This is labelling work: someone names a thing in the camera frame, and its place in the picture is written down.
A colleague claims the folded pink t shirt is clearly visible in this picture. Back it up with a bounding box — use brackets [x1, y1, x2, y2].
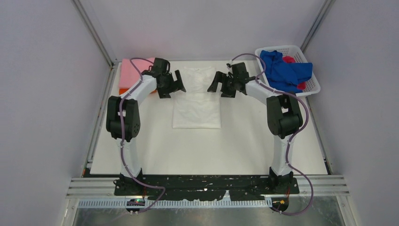
[118, 57, 155, 89]

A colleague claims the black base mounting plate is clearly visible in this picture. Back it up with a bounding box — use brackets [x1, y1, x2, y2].
[113, 175, 299, 201]

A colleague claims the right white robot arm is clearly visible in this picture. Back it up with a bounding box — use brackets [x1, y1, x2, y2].
[207, 63, 303, 193]

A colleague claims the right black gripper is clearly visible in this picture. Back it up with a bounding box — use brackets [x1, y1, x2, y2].
[207, 71, 238, 98]

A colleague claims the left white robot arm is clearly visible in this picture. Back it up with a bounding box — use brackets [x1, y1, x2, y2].
[106, 57, 186, 196]

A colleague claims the folded orange t shirt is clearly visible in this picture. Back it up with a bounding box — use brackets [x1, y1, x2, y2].
[119, 89, 157, 95]

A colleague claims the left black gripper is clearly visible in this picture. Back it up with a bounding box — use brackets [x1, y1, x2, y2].
[158, 71, 185, 99]

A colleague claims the white plastic basket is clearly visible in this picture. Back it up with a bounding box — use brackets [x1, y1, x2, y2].
[255, 45, 320, 96]

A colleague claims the white printed t shirt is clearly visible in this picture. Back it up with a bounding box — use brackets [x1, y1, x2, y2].
[172, 67, 221, 129]

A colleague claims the red t shirt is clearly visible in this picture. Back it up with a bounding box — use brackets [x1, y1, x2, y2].
[282, 56, 306, 90]

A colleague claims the white slotted cable duct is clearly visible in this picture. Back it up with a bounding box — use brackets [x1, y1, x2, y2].
[78, 198, 272, 209]

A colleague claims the blue t shirt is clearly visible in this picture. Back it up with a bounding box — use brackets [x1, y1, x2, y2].
[260, 50, 313, 93]

